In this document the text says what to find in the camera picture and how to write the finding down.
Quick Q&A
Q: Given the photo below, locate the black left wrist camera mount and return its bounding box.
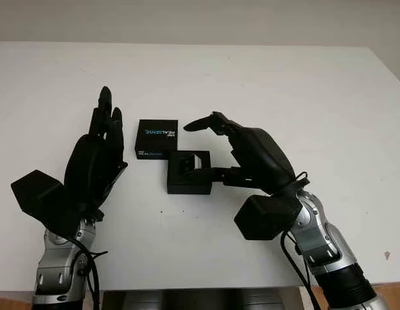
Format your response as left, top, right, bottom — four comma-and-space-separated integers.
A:
10, 169, 81, 237

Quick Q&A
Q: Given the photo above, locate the black box base foam insert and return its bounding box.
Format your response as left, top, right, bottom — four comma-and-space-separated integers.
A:
166, 150, 213, 196

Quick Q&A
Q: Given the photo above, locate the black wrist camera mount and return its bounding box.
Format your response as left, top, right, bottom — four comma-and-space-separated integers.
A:
10, 169, 81, 237
234, 192, 304, 242

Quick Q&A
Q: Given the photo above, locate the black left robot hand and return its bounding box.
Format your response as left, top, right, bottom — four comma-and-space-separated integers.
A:
63, 85, 129, 214

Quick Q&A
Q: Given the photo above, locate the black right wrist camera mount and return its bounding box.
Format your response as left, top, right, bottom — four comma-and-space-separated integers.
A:
234, 192, 304, 242

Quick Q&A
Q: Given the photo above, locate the black RealSense box lid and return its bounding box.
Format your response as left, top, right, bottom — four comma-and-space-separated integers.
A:
134, 118, 180, 161

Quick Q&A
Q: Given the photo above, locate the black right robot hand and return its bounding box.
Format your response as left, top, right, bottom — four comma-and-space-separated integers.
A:
183, 111, 299, 197

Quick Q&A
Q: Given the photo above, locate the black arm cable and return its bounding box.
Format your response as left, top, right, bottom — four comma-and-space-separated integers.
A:
279, 170, 321, 310
61, 234, 109, 310

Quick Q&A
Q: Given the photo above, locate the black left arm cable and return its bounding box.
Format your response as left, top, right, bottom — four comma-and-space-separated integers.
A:
61, 234, 109, 310

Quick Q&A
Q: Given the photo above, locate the grey robot torso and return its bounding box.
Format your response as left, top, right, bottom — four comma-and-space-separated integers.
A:
101, 289, 300, 310

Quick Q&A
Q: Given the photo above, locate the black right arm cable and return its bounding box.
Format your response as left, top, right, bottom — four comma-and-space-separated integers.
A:
279, 170, 321, 310

